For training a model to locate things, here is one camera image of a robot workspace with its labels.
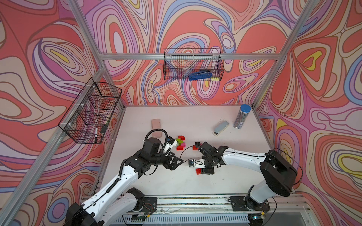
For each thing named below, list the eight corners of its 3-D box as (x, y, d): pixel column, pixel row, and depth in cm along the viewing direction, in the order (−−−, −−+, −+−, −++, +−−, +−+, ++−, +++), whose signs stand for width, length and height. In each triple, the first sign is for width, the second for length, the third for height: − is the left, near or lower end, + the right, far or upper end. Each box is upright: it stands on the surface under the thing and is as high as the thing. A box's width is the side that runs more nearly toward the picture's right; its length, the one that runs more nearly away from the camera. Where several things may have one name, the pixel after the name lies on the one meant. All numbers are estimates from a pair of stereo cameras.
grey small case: (212, 133, 104) (213, 130, 101) (223, 122, 111) (224, 118, 108) (216, 137, 102) (218, 133, 99) (228, 125, 109) (229, 121, 106)
